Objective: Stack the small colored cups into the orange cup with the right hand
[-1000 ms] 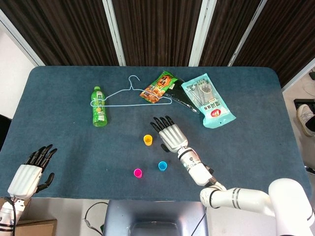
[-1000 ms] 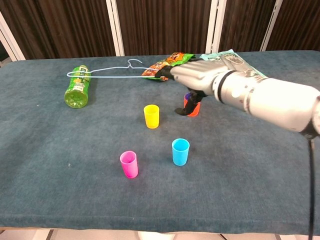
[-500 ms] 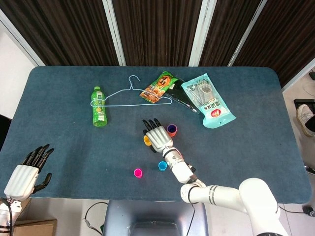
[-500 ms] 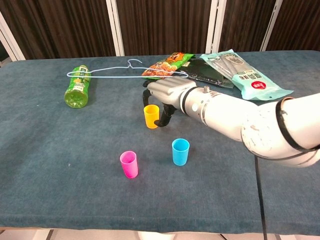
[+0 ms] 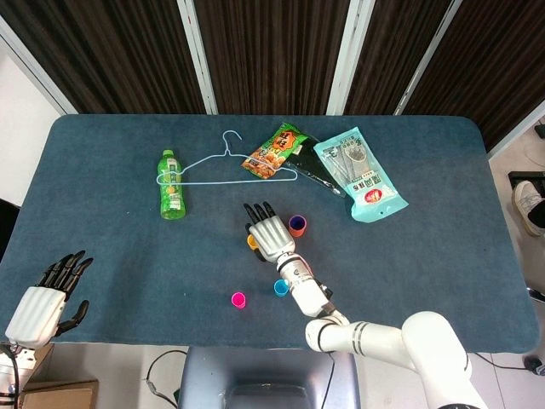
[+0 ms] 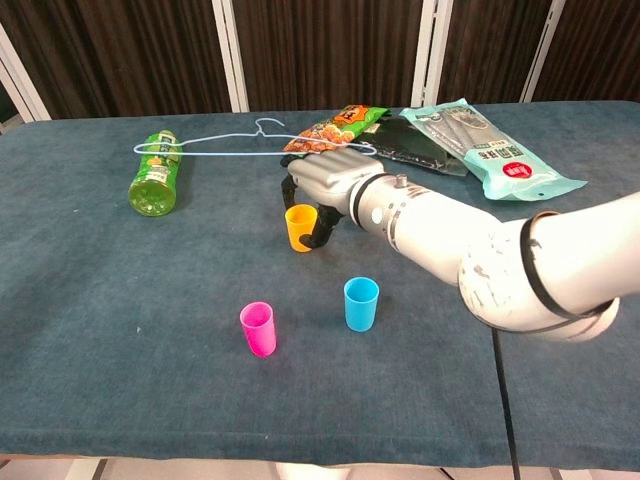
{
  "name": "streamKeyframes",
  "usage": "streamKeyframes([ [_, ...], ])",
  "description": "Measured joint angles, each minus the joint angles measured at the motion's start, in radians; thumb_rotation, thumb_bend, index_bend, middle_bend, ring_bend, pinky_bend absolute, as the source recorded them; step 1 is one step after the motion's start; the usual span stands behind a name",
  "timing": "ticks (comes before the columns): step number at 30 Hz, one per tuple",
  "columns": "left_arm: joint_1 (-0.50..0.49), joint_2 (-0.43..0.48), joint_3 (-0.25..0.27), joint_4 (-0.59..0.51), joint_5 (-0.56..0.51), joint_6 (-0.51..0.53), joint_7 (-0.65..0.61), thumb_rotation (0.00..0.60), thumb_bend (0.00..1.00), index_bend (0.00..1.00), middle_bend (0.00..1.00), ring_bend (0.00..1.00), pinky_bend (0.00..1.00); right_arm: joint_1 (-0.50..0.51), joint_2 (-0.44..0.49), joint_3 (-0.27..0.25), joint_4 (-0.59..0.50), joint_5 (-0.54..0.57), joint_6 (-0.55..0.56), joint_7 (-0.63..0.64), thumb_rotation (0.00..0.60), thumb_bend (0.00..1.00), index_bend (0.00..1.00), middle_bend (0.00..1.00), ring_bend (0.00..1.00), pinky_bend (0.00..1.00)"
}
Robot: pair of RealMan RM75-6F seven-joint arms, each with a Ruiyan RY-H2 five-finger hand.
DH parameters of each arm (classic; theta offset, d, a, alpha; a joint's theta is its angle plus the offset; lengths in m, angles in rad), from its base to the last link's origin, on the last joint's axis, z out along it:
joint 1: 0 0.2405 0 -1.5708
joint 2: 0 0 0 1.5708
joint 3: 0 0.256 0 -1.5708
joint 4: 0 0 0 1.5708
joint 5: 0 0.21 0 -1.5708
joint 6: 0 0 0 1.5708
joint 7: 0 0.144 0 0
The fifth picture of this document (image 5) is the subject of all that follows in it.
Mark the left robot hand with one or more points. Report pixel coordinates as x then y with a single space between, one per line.
38 311

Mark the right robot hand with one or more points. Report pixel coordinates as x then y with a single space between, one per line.
272 236

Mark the yellow plastic cup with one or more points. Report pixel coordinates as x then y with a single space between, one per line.
251 243

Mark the purple plastic cup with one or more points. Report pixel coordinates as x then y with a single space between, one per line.
297 222

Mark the blue plastic cup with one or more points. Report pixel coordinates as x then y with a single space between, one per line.
281 289

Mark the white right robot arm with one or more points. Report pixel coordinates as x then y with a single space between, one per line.
383 336

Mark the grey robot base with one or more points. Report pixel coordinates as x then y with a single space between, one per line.
268 379

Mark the orange plastic cup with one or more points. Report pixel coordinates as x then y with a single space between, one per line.
298 232

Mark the pink plastic cup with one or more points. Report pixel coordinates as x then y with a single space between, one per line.
239 300

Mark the black seaweed packet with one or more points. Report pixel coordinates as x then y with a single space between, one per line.
317 172

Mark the green orange snack bag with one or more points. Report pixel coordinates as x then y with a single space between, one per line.
274 151

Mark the brown cardboard box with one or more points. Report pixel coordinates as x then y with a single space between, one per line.
59 394

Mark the teal table cloth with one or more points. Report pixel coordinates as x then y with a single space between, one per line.
127 264

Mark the light teal food package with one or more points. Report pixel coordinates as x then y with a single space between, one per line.
362 179

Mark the green tea bottle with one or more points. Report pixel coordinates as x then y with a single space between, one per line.
172 191

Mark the brown folding screen white frames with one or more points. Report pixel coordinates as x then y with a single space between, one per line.
127 51

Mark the white sneaker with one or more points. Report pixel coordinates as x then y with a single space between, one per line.
528 204

